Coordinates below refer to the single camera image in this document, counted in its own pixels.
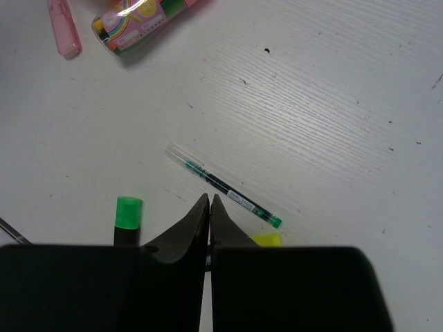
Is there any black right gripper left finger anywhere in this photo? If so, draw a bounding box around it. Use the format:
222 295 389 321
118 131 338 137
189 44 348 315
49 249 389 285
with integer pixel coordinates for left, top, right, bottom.
1 195 210 331

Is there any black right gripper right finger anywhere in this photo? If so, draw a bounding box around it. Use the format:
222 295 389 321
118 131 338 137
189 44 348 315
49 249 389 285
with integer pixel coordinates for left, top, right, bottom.
210 196 393 331

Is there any yellow highlighter marker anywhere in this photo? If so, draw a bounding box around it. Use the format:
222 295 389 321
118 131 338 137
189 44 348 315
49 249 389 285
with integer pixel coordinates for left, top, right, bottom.
253 233 282 248

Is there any green highlighter marker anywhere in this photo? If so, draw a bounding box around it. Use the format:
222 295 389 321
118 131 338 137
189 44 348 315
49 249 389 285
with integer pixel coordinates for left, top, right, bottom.
114 196 143 246

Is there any green gel pen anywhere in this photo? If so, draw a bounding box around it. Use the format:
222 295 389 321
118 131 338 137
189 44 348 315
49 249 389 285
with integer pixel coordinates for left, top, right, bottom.
165 144 282 229

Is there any pink highlighter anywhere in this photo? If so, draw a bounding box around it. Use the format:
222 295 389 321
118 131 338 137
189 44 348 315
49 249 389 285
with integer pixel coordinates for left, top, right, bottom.
46 0 82 60

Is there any pink lid marker tube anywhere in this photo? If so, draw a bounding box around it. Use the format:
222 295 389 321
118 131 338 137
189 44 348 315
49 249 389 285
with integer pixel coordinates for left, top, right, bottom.
91 0 208 57

